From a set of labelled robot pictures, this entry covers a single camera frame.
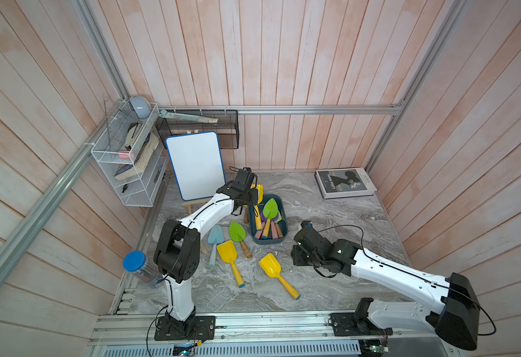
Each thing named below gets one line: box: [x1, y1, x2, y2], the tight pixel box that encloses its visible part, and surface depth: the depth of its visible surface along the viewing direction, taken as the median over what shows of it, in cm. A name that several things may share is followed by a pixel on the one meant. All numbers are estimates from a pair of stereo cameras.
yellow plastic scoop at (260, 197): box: [250, 183, 265, 230], surface depth 93 cm
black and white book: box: [314, 167, 378, 199], surface depth 113 cm
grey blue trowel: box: [207, 223, 225, 268], surface depth 97 cm
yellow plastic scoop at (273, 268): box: [259, 252, 301, 301], surface depth 88 cm
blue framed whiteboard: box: [164, 130, 227, 202], surface depth 91 cm
